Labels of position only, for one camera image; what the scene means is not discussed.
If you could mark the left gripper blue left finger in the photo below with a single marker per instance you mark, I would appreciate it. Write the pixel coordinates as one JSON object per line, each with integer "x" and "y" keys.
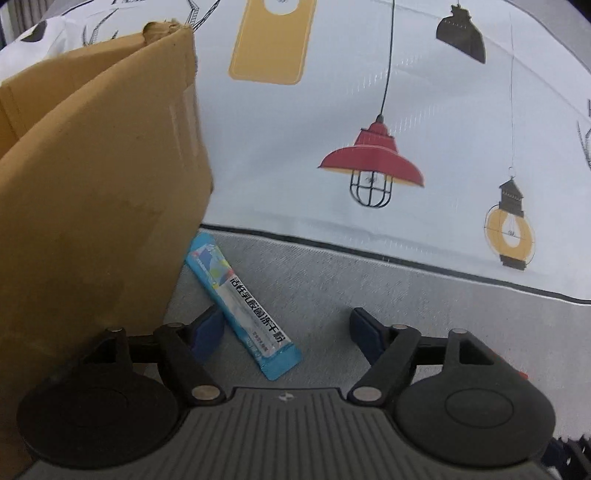
{"x": 206, "y": 333}

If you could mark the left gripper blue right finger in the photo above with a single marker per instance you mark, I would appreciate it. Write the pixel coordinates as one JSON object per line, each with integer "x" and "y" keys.
{"x": 371, "y": 336}

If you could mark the light blue stick sachet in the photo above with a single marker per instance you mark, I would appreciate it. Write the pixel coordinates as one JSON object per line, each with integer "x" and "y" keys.
{"x": 271, "y": 348}

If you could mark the grey patterned sofa cover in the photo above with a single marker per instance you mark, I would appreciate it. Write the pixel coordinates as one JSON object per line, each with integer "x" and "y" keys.
{"x": 426, "y": 160}

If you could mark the brown cardboard box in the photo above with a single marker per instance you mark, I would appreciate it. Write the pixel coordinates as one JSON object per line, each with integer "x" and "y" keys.
{"x": 104, "y": 182}

